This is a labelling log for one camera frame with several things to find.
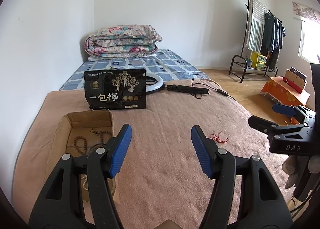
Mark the orange cloth covered table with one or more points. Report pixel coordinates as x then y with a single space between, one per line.
280 89

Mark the black metal clothes rack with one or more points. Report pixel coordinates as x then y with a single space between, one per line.
237 55

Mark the person's right hand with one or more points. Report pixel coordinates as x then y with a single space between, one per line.
291 171

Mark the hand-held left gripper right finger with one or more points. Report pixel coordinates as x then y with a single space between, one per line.
200 149

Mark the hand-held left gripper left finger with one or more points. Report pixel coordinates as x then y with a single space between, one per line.
122 149

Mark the yellow plastic crate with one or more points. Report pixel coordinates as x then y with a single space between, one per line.
258 60

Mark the dark flat box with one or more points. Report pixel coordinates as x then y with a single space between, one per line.
298 71

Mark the red flat box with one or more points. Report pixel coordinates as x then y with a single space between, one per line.
292 84

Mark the black folded tripod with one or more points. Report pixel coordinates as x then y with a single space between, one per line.
187 90

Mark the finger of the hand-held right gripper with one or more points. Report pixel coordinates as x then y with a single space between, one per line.
283 109
260 123

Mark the folded floral quilt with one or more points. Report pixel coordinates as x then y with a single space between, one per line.
122 41

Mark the bright window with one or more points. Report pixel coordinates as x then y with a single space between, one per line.
310 44

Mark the brown fleece blanket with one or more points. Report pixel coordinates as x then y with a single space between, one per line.
162 124

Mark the striped grey towel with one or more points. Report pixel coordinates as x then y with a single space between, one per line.
256 26

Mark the small potted plant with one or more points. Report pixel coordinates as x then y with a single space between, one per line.
249 63

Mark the floral window valance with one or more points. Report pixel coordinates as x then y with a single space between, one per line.
307 11

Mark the blue checked bed sheet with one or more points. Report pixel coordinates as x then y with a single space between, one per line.
170 63

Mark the blue hanging garment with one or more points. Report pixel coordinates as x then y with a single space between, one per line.
278 36

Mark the dark hanging coat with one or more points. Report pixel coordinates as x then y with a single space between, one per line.
267 34

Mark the tan gift box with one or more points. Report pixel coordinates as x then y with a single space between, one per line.
297 82

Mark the black snack bag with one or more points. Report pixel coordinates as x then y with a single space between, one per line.
115 94

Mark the cardboard box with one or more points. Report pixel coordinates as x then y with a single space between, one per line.
87 119

